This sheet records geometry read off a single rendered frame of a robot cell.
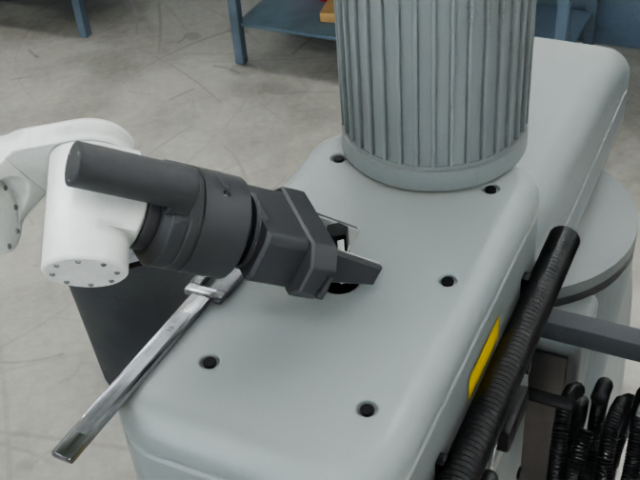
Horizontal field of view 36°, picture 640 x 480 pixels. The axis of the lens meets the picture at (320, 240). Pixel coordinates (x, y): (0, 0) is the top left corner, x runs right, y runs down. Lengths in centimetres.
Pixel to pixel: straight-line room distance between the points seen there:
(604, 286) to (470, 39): 63
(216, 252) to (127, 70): 470
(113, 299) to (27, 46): 301
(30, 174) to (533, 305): 50
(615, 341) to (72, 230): 72
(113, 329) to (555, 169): 217
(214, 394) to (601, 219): 86
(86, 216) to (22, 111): 454
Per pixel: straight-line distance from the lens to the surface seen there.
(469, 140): 99
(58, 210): 77
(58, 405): 357
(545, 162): 131
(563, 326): 125
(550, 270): 106
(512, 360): 96
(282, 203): 86
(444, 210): 99
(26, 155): 82
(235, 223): 80
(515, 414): 108
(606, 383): 132
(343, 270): 86
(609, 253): 149
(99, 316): 325
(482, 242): 95
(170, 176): 75
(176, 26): 588
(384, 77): 96
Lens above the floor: 248
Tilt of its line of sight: 38 degrees down
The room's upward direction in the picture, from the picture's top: 5 degrees counter-clockwise
